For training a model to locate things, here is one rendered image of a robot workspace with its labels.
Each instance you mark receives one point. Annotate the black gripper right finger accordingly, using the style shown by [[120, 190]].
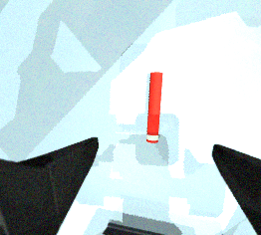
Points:
[[242, 174]]

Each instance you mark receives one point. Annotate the grey square panel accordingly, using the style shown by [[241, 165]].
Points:
[[117, 229]]

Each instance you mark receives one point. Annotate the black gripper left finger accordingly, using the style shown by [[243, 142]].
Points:
[[36, 194]]

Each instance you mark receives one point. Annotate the red peg with white band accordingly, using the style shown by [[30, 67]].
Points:
[[154, 100]]

